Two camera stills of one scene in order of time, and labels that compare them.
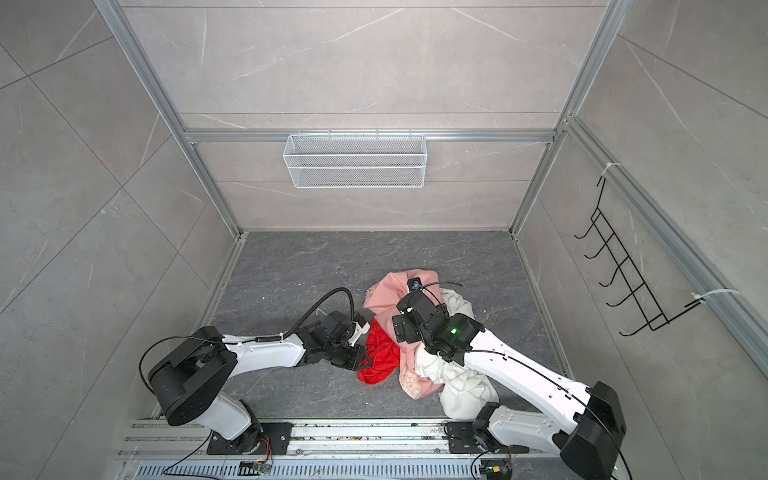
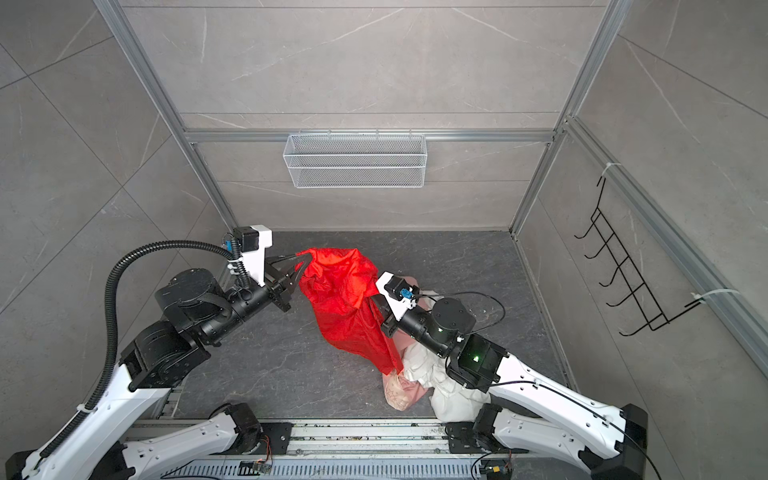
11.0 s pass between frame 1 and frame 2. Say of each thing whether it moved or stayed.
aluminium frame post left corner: stayed
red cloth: moved
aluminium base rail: stayed
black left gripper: moved
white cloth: stayed
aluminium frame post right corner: stayed
